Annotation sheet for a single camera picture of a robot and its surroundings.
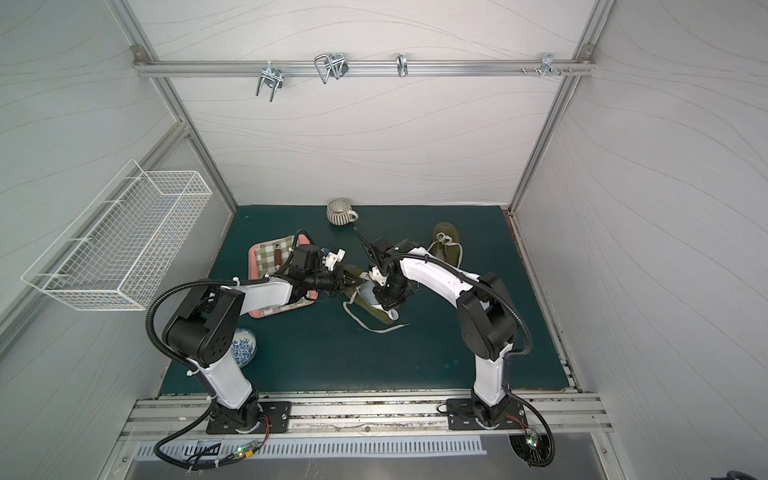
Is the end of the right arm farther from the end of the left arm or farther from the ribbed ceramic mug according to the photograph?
the ribbed ceramic mug

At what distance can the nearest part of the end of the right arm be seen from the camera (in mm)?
650

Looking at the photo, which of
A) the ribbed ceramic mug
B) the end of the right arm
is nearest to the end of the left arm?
the end of the right arm

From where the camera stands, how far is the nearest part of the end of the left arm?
0.74 meters
